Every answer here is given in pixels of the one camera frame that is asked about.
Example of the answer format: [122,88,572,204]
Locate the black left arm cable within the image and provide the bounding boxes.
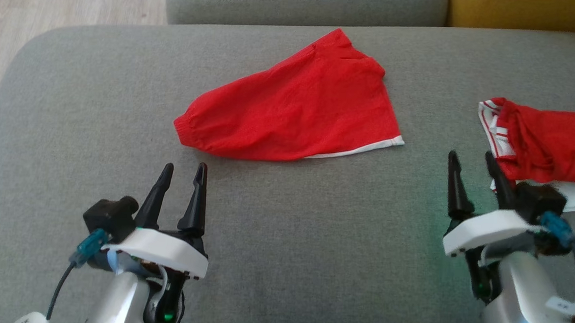
[45,226,110,323]

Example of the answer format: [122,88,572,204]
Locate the wide grey sofa seat cushion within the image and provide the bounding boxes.
[0,3,575,323]

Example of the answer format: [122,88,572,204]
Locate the white paper cable tag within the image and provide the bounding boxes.
[12,311,50,323]
[545,295,575,316]

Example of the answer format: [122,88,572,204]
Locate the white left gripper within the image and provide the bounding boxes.
[100,158,214,280]

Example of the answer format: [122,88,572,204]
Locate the red white basketball shorts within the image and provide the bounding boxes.
[172,20,411,169]

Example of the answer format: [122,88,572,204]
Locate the red white basketball jersey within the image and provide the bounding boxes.
[473,96,575,213]

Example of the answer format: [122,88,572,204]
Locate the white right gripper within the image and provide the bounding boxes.
[441,149,549,263]

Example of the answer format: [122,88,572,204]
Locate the grey sofa backrest cushion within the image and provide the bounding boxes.
[164,0,449,39]

